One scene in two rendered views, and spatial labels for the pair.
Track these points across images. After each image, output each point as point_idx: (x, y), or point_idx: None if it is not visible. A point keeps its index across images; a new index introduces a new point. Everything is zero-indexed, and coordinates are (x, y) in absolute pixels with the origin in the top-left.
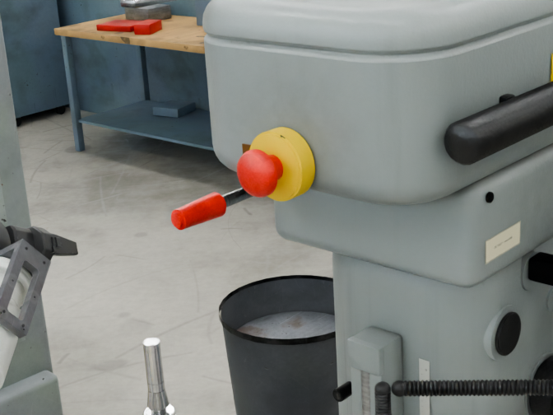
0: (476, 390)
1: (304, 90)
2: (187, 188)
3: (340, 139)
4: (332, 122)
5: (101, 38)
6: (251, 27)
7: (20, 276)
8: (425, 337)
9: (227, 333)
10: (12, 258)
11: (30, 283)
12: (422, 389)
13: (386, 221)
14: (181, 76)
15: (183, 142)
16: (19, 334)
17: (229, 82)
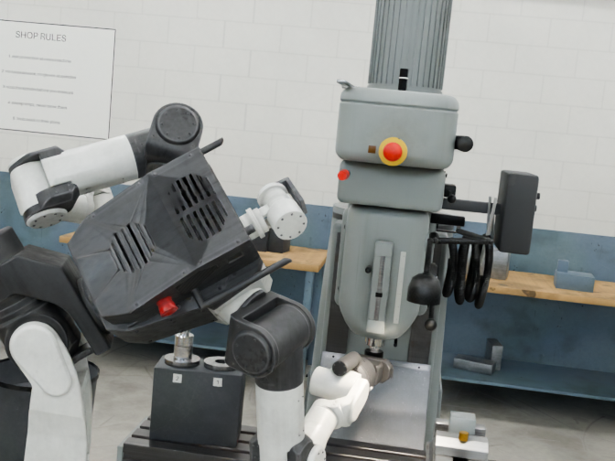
0: (459, 241)
1: (405, 122)
2: None
3: (421, 141)
4: (418, 134)
5: None
6: (382, 97)
7: (287, 193)
8: (404, 241)
9: (0, 391)
10: (290, 183)
11: (293, 196)
12: (444, 240)
13: (403, 187)
14: None
15: None
16: (305, 212)
17: (365, 120)
